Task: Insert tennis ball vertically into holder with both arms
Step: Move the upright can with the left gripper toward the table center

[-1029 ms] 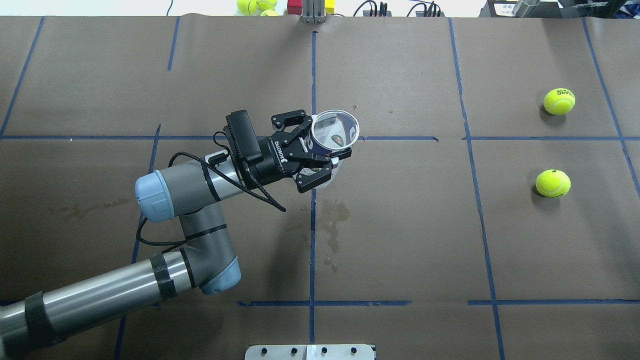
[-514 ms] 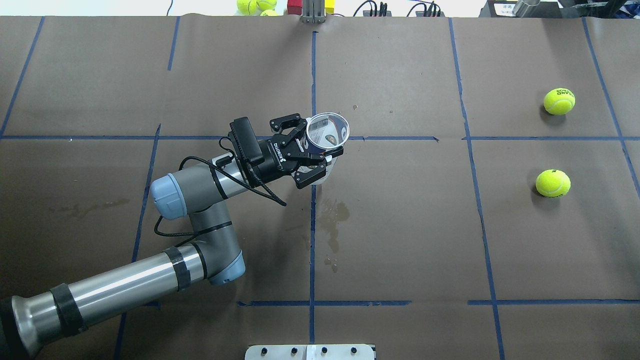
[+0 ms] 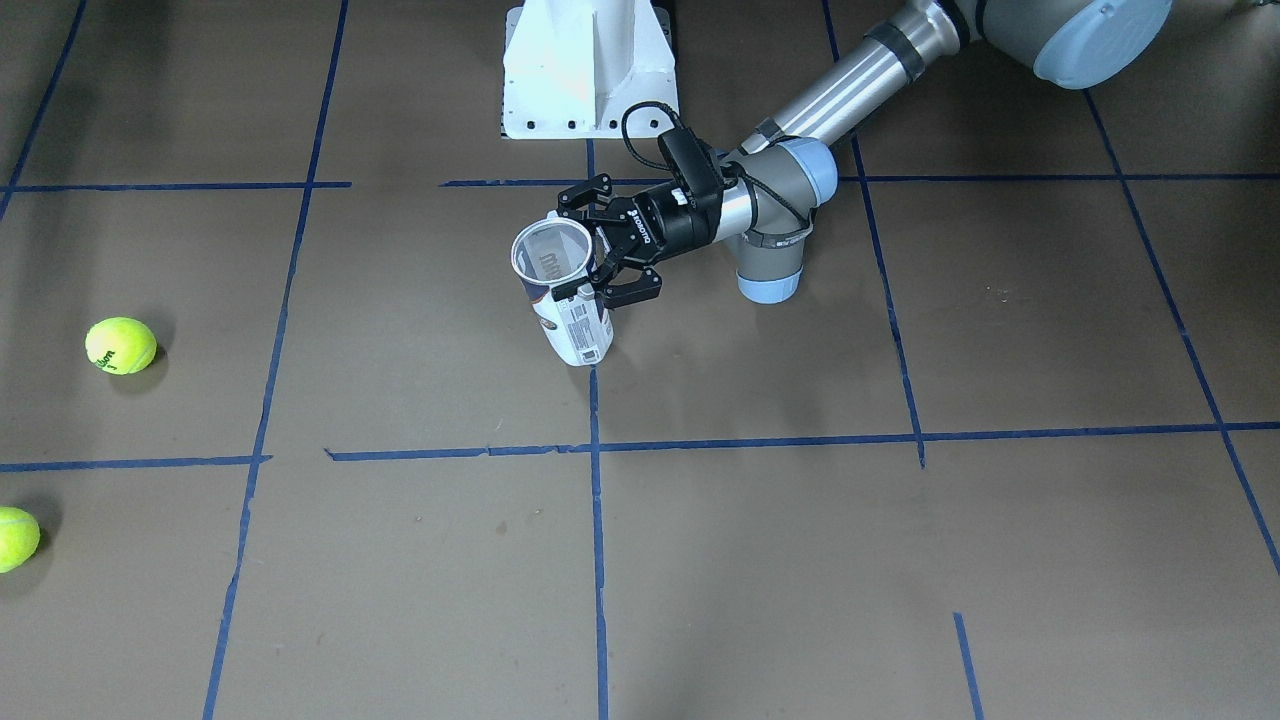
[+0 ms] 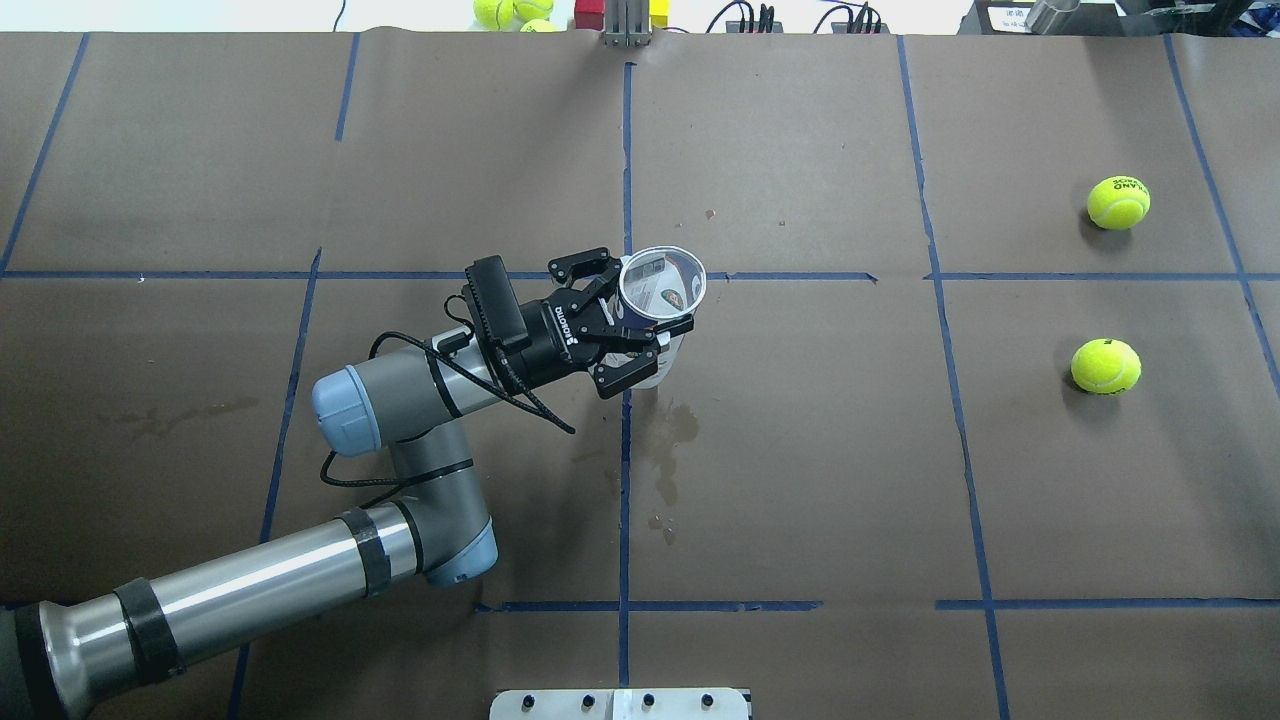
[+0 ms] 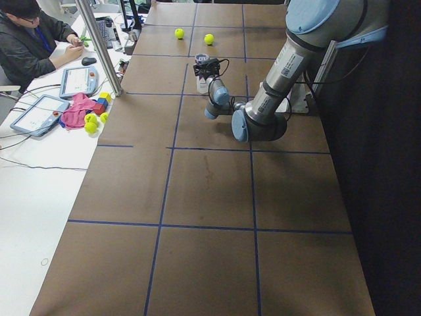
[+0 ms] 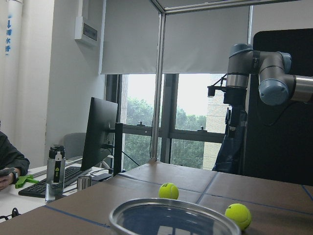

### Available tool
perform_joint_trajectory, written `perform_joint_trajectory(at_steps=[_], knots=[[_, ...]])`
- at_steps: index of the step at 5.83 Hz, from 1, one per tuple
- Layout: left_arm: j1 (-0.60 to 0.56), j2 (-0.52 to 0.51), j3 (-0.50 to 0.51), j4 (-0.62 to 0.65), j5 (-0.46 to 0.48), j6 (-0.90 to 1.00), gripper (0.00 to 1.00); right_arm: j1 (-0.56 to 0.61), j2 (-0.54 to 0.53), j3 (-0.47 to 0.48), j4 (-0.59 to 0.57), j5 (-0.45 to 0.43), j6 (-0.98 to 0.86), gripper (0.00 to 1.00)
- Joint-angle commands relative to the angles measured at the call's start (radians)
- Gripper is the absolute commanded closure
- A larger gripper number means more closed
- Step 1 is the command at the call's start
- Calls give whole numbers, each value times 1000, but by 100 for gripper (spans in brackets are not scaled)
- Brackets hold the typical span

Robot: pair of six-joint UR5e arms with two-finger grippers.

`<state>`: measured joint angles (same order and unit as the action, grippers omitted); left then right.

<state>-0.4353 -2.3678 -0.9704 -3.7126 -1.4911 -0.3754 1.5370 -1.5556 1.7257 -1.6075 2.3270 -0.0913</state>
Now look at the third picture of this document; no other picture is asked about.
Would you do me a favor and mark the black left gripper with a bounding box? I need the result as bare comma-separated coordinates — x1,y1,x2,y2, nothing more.
550,174,723,309

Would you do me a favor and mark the white blue tennis ball can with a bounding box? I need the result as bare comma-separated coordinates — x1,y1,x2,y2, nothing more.
509,213,614,366

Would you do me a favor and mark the yellow Wilson tennis ball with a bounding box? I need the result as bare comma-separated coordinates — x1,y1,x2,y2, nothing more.
84,316,159,375

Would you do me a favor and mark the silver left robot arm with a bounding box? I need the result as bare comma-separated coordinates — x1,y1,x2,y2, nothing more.
549,1,1172,307

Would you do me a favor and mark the yellow Roland Garros tennis ball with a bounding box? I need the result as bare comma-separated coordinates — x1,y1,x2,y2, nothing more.
0,506,41,574

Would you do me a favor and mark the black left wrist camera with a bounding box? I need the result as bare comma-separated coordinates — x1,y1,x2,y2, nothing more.
658,127,724,208

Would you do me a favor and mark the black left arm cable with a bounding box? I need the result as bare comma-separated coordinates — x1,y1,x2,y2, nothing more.
620,100,812,225

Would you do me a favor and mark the white pedestal column base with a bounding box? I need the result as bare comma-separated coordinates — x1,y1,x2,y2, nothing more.
500,1,678,140

